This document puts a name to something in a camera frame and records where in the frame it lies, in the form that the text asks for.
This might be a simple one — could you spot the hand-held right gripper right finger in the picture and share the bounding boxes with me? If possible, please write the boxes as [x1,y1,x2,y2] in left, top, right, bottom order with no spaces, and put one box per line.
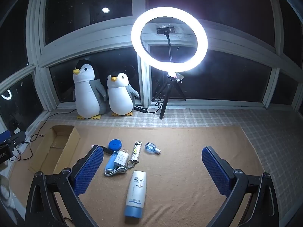
[201,146,280,227]

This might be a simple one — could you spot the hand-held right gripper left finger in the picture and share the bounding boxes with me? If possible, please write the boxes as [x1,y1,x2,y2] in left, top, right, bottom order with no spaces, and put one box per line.
[25,145,105,227]

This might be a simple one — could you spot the white cable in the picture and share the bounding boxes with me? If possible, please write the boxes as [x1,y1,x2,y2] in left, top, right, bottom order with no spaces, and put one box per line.
[104,166,128,177]

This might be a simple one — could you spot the white charger adapter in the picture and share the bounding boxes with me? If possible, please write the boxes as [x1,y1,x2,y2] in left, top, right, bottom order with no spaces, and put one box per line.
[114,148,130,169]

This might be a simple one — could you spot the blue round container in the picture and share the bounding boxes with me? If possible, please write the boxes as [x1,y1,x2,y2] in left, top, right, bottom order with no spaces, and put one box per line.
[108,139,122,150]

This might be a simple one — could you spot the cardboard box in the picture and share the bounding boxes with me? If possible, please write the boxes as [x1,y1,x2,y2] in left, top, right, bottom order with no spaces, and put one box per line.
[28,125,81,174]

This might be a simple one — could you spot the patterned lighter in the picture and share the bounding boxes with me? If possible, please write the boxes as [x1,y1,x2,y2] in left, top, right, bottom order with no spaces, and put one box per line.
[132,141,143,163]

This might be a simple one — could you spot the white and blue sunscreen tube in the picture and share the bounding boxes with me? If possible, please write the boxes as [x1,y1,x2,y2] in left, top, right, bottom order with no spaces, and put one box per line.
[124,170,147,218]

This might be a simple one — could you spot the clear blue bottle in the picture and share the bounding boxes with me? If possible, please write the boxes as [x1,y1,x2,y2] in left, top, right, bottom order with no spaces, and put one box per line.
[145,142,162,154]

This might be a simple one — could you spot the blue plastic gadget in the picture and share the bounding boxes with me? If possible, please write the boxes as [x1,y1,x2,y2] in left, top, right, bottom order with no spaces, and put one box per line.
[105,151,117,171]

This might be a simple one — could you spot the white cloth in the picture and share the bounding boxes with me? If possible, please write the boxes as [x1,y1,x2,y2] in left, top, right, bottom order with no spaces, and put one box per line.
[0,175,15,208]

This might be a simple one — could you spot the checked cloth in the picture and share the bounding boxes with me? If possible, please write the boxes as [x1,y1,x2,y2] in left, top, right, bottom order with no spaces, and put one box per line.
[45,106,303,194]

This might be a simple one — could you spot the large penguin plush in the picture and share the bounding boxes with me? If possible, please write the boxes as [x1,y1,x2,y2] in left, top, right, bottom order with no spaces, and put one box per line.
[72,59,107,120]

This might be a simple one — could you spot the small penguin plush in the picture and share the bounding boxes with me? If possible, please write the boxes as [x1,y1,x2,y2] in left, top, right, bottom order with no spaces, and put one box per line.
[106,70,140,117]

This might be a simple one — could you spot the black gooseneck phone holder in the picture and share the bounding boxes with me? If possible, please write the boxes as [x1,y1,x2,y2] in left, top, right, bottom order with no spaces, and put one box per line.
[156,24,177,63]

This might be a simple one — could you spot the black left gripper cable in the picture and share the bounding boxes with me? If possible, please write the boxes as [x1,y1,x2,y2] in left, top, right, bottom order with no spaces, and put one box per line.
[9,144,31,162]

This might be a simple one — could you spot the black charging cable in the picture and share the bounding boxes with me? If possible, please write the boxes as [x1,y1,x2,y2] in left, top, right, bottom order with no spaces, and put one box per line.
[24,134,43,145]

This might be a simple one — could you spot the white window frame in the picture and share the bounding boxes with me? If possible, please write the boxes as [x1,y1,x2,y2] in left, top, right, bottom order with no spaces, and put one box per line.
[0,0,303,114]

